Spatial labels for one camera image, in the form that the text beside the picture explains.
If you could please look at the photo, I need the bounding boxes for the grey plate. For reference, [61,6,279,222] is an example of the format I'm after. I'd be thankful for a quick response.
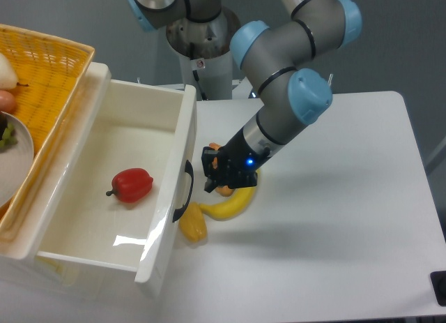
[1,112,34,207]

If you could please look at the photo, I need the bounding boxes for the white drawer cabinet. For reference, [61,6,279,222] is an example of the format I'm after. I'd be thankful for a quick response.
[1,63,111,298]

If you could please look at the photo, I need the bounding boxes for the white pear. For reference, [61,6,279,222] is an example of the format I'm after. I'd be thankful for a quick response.
[0,53,28,90]

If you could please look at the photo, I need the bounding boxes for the red bell pepper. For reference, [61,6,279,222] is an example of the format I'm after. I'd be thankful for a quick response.
[105,168,153,204]

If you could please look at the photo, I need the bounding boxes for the white right table bracket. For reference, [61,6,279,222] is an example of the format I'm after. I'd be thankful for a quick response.
[327,73,334,90]

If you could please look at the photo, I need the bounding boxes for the white table bracket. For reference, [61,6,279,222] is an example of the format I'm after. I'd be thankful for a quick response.
[232,78,258,99]
[327,73,334,90]

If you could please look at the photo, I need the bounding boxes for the yellow banana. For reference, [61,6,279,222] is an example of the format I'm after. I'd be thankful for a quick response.
[199,186,258,220]

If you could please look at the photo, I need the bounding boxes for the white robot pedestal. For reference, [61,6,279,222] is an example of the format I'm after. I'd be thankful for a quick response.
[166,7,240,100]

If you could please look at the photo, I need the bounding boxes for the green grapes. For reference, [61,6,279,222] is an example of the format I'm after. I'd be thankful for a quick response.
[0,123,17,150]

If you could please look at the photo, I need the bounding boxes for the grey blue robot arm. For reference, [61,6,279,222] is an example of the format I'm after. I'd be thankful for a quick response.
[127,0,362,192]

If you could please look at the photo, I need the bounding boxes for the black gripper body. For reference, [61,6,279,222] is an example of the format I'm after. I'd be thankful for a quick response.
[217,129,258,189]

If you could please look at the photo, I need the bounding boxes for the yellow bell pepper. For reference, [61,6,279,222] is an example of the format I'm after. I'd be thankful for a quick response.
[178,202,208,243]

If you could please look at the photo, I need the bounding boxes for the black corner device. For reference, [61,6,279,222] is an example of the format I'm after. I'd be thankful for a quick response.
[430,271,446,307]

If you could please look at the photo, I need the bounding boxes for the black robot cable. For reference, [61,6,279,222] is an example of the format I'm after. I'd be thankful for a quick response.
[189,42,209,101]

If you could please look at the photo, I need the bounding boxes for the yellow woven basket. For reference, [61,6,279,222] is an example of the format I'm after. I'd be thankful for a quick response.
[1,24,95,241]

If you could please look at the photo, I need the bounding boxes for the black top drawer handle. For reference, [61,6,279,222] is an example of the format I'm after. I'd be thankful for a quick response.
[172,159,194,223]

